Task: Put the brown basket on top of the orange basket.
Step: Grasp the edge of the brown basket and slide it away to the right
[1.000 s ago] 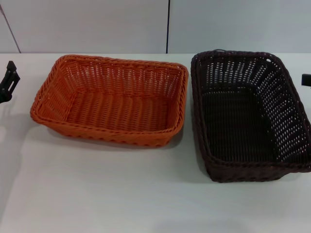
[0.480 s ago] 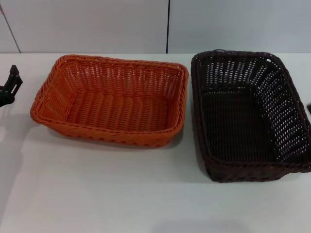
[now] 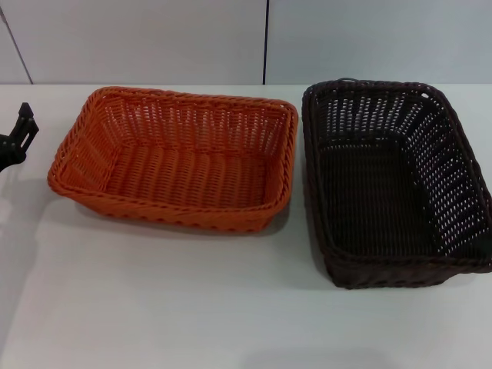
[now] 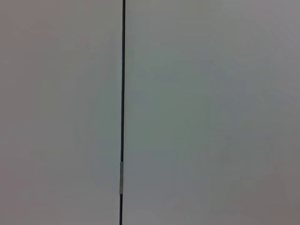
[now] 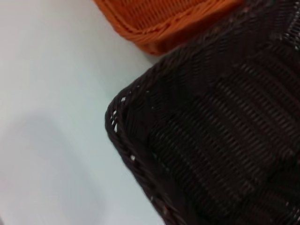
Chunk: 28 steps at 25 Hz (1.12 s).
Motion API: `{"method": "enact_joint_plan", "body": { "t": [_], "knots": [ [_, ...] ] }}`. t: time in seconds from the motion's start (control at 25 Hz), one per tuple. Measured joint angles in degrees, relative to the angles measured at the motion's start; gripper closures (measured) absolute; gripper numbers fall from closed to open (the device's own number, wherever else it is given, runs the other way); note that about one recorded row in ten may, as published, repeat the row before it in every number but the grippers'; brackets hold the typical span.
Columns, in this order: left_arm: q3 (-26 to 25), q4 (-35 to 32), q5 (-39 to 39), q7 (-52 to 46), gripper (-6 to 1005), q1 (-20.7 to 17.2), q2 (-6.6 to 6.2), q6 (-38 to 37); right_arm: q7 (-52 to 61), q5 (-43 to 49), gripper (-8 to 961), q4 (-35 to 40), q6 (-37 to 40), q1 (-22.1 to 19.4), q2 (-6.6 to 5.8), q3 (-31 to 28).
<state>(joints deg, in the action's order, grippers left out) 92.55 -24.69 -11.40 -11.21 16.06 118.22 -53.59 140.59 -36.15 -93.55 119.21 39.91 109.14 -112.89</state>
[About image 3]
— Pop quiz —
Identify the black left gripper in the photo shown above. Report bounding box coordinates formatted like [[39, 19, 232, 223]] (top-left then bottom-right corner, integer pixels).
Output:
[[0, 101, 40, 172]]

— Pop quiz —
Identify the dark brown wicker basket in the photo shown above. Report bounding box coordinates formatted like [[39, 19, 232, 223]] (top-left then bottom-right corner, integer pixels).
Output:
[[301, 78, 492, 290]]

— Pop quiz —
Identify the orange wicker basket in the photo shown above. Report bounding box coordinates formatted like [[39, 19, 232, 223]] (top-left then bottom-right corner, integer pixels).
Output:
[[45, 86, 300, 234]]

